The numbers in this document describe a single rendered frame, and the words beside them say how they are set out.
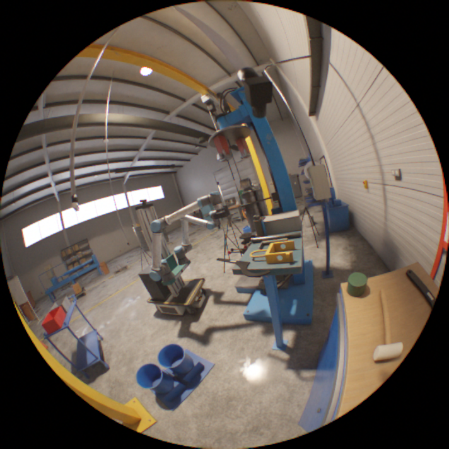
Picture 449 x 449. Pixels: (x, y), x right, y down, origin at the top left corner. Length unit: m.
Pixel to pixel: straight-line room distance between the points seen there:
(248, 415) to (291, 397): 0.36
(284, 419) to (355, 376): 0.98
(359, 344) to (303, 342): 1.08
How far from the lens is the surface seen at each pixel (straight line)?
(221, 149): 1.68
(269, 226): 1.22
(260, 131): 1.68
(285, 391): 1.48
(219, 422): 1.55
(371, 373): 0.60
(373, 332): 0.65
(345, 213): 3.76
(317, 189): 1.74
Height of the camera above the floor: 1.47
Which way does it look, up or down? 10 degrees down
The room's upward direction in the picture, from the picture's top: 18 degrees counter-clockwise
